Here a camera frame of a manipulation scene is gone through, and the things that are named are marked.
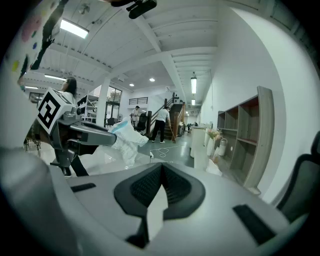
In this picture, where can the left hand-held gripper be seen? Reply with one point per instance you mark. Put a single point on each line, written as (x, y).
(50, 112)

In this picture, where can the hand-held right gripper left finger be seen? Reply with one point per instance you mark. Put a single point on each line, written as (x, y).
(100, 200)

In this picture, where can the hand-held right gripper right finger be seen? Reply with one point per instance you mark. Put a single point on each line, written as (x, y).
(212, 212)

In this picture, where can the white teal plastic packet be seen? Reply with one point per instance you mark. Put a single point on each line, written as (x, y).
(127, 140)

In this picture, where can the white metal shelving rack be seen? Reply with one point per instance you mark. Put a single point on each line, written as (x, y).
(90, 110)

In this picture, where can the black-framed window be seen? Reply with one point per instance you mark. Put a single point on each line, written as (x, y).
(113, 96)

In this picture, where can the white folded paper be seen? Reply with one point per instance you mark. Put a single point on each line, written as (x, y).
(213, 168)

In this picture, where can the small black office chair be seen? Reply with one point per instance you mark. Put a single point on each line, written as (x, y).
(142, 121)

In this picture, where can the black balcony railing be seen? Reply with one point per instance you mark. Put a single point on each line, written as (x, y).
(138, 100)

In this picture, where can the white power adapter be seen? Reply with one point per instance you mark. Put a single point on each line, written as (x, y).
(151, 155)

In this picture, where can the white low cabinet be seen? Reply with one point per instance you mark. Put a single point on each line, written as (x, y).
(198, 145)

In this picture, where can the ceiling strip light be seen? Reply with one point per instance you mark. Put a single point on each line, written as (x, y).
(55, 77)

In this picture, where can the pink flowers in white vase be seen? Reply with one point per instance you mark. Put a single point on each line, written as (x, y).
(212, 135)

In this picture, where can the wooden staircase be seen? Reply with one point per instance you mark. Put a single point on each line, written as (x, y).
(178, 110)

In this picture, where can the grey wooden shelf unit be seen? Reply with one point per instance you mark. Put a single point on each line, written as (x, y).
(265, 140)

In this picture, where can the large black office chair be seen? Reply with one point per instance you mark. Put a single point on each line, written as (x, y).
(302, 180)

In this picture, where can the rectangular ceiling panel light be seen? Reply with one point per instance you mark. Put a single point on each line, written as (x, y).
(73, 28)

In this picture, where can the person's black white dotted top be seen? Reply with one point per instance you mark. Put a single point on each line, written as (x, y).
(32, 27)

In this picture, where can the black head-mounted camera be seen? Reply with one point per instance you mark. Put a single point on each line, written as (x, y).
(140, 10)

